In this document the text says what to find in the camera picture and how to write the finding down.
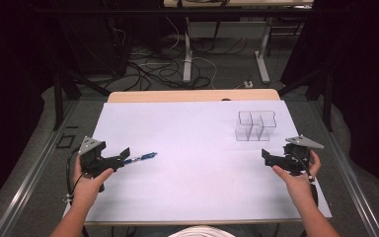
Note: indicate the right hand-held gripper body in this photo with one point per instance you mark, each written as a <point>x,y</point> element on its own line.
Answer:
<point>297,158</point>

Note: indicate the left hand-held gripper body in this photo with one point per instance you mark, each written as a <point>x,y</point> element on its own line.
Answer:
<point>92,154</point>

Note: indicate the blue pen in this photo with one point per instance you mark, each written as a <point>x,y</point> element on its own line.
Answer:
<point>141,157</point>

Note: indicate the person's right hand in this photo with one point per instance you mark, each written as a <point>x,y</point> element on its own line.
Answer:
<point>297,186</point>

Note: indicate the person's left hand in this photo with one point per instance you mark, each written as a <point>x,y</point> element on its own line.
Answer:
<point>90,186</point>

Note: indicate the clear acrylic compartment organizer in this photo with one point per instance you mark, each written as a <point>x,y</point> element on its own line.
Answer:
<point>255,126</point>

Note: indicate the black metal stand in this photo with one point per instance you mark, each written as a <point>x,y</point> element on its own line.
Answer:
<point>58,98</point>
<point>327,98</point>

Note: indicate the white table sheet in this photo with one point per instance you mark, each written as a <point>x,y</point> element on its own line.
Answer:
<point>194,164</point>

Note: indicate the dark curtain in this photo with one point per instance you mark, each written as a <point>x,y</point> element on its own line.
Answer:
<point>10,82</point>
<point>365,82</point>

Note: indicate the aluminium floor rail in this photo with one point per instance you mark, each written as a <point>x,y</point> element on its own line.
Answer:
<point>352,184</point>
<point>29,184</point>

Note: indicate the white desk frame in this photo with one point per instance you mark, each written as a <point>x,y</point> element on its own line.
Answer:
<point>187,59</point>

